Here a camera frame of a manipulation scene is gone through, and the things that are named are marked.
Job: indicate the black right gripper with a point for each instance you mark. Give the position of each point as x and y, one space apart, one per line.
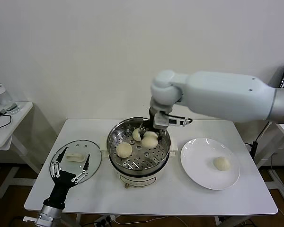
151 119

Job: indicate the clear jug with white lid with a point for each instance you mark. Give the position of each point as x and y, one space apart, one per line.
2 98

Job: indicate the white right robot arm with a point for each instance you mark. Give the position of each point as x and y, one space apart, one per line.
227 94

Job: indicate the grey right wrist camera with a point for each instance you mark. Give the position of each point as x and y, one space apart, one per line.
161 120

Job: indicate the white steamed baozi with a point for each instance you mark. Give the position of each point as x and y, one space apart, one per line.
149 141
221 163
124 150
136 135

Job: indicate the white floor power strip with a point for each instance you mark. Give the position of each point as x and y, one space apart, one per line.
104 220

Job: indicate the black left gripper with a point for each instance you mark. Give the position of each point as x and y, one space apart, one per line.
60 183

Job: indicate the white work table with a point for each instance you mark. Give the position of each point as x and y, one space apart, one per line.
85 132

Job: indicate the black power adapter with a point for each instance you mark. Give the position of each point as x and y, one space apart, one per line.
254 151

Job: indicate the stainless steel steamer basket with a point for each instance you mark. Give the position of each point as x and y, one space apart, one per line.
137 160

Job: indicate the white round plate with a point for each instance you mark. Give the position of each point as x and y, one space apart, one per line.
198 160

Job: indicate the round glass pot lid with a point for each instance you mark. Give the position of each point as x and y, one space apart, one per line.
94 151

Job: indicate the small glass cup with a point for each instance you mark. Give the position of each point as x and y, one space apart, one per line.
13 108

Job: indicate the white electric cooker pot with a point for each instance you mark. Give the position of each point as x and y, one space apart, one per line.
137 180

